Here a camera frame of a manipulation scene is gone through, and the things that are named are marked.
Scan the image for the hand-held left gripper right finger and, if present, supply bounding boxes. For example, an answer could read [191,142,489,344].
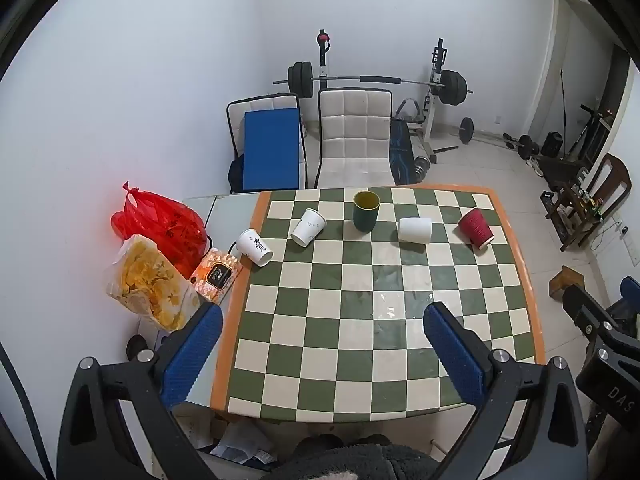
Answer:
[422,301,589,480]

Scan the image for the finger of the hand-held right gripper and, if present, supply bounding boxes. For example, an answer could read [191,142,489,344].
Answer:
[562,285,624,346]
[619,276,640,318]

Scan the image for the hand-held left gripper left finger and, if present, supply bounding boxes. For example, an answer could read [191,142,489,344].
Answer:
[56,302,224,480]

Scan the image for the white cup with black print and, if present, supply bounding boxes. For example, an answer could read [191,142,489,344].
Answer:
[235,228,274,267]

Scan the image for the red ribbed paper cup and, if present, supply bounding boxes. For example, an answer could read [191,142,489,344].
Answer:
[457,207,494,251]

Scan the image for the plain white cup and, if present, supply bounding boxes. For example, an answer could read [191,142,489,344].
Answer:
[397,217,433,244]

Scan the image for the dark green cup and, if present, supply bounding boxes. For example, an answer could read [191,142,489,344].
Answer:
[352,190,381,233]

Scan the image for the white cup with small print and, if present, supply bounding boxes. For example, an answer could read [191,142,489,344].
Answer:
[290,208,327,247]

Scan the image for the small wooden stool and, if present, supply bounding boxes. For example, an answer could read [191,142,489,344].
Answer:
[548,265,586,302]

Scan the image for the orange tissue pack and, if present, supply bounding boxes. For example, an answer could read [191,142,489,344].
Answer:
[189,248,244,303]

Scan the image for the clear bag of yellow chips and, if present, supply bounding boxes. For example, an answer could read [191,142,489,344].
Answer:
[103,235,201,332]

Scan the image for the crumpled white papers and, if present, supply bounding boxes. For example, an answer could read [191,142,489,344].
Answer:
[209,422,277,464]

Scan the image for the dark wooden chair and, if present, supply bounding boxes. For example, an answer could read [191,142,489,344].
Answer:
[544,153,632,252]

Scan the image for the green white checkered table mat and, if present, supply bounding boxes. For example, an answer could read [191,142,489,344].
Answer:
[210,185,546,423]

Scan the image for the red plastic bag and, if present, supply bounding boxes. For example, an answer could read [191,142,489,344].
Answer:
[110,180,208,273]

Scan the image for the dark fleece clothing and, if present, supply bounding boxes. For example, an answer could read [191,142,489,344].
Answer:
[272,434,442,480]

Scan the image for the grey table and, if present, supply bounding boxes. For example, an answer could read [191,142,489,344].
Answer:
[172,192,263,408]

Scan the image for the black kick scooter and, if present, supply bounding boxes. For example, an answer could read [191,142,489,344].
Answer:
[565,104,612,162]

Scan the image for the black dumbbell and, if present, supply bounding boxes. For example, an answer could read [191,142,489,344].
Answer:
[502,132,541,161]

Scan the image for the black weight bench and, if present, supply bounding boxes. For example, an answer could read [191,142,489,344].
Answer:
[389,117,417,184]

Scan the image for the small barbell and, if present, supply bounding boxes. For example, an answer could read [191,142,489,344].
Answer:
[456,117,521,151]

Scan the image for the blue folded mat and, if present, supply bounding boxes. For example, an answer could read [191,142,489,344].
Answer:
[241,108,306,192]

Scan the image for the white chair with black trim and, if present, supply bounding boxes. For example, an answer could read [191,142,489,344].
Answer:
[226,92,309,194]

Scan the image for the white padded chair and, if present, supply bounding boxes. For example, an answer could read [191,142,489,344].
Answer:
[314,88,397,190]

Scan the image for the white weight rack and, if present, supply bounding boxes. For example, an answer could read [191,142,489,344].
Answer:
[314,29,460,164]

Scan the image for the barbell with black plates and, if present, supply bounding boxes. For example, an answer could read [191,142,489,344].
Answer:
[272,61,474,107]

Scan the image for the thin black table cable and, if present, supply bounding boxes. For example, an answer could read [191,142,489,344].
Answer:
[206,232,242,257]

